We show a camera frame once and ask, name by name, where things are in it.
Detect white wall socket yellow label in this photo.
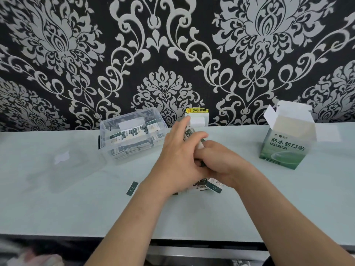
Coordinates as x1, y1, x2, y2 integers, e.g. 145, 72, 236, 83
184, 107, 209, 127

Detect green white cardboard carton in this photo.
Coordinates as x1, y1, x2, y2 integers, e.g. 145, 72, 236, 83
259, 100, 342, 170

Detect person's right forearm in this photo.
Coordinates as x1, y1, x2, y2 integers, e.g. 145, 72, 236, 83
237, 170, 355, 266

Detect small white green packet bundle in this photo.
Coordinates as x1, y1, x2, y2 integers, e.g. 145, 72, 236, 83
183, 126, 208, 167

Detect clear plastic box lid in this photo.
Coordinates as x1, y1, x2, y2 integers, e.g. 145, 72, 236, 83
25, 144, 107, 195

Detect person's left hand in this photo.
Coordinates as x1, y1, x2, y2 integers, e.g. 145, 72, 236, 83
143, 115, 210, 199

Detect pile of white green packets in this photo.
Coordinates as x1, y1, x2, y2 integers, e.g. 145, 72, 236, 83
126, 177, 224, 197

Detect person's right hand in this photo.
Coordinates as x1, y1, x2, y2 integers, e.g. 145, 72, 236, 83
193, 140, 260, 191

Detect crumpled plastic bag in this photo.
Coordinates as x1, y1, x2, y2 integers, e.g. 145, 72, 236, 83
0, 239, 64, 266

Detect person's left forearm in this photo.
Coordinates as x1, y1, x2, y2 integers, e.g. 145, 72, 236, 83
84, 183, 167, 266

